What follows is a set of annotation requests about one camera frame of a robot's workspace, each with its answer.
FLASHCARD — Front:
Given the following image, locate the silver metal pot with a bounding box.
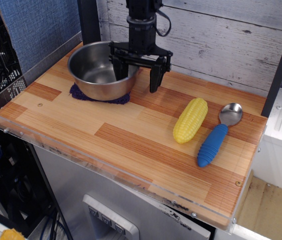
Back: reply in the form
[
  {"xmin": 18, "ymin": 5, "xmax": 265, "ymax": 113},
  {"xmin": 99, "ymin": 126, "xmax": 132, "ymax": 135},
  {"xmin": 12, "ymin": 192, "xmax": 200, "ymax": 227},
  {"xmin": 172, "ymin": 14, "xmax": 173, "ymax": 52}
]
[{"xmin": 67, "ymin": 41, "xmax": 139, "ymax": 101}]

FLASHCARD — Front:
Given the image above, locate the yellow plastic corn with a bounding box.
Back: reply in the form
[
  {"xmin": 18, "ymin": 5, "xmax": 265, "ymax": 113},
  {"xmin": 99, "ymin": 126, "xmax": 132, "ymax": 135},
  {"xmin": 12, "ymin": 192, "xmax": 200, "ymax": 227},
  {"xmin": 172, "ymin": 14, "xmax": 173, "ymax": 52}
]
[{"xmin": 173, "ymin": 97, "xmax": 208, "ymax": 144}]

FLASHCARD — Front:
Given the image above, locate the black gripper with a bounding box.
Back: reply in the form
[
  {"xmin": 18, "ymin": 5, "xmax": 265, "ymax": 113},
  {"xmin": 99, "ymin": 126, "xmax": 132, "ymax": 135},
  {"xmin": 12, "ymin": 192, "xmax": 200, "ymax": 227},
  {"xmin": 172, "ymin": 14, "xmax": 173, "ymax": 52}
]
[{"xmin": 107, "ymin": 16, "xmax": 174, "ymax": 94}]

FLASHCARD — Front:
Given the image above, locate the silver toy fridge cabinet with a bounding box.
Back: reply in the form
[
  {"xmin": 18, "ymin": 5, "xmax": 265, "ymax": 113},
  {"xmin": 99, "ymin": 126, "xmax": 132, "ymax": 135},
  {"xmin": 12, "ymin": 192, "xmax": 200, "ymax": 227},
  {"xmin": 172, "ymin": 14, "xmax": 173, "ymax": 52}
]
[{"xmin": 34, "ymin": 146, "xmax": 216, "ymax": 240}]

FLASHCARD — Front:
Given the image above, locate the black metal post left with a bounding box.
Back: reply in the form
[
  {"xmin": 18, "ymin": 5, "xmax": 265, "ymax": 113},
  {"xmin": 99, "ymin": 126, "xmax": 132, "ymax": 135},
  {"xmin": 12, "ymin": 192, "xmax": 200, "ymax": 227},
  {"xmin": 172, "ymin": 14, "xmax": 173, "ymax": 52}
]
[{"xmin": 77, "ymin": 0, "xmax": 101, "ymax": 45}]

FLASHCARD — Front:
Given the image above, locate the clear acrylic table guard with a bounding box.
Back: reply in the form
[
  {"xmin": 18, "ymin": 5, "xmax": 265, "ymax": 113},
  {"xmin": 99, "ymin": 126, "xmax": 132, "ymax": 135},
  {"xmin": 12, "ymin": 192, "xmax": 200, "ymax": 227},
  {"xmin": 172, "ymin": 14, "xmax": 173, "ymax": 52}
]
[{"xmin": 0, "ymin": 32, "xmax": 268, "ymax": 235}]

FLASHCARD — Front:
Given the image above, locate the blue handled metal spoon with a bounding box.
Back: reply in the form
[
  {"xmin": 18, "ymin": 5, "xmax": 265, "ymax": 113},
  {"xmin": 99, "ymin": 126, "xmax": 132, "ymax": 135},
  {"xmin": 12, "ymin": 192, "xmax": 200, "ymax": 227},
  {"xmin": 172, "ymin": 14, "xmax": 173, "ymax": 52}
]
[{"xmin": 197, "ymin": 102, "xmax": 243, "ymax": 168}]

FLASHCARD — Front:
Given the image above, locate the blue fabric partition panel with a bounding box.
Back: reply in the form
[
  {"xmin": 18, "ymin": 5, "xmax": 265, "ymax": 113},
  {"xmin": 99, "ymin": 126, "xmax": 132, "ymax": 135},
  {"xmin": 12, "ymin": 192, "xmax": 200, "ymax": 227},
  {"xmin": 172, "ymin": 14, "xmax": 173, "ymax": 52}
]
[{"xmin": 0, "ymin": 0, "xmax": 81, "ymax": 73}]

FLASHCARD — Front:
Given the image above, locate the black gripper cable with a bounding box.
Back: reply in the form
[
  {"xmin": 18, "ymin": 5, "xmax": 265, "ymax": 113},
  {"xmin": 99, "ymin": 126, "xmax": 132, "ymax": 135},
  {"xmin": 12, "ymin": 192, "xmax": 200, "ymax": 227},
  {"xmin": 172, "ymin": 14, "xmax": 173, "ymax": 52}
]
[{"xmin": 154, "ymin": 7, "xmax": 172, "ymax": 37}]

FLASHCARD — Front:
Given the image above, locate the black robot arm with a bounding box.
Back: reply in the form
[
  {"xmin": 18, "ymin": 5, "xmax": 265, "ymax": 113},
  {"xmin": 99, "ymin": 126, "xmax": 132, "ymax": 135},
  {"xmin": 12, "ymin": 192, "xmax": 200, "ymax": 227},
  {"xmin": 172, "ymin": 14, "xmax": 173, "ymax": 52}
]
[{"xmin": 109, "ymin": 0, "xmax": 173, "ymax": 93}]

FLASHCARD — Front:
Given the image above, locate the yellow black object corner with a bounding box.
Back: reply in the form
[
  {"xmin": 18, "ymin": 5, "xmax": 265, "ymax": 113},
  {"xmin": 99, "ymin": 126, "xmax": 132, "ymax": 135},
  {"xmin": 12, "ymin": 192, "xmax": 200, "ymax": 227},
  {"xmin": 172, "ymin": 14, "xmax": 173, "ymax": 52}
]
[{"xmin": 0, "ymin": 228, "xmax": 27, "ymax": 240}]

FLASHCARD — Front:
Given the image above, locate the purple rag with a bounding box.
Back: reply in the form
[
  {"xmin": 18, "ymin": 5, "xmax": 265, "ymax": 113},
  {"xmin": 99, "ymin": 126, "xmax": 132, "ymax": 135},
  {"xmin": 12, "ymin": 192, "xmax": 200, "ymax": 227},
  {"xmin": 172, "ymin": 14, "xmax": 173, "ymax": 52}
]
[{"xmin": 67, "ymin": 62, "xmax": 142, "ymax": 106}]

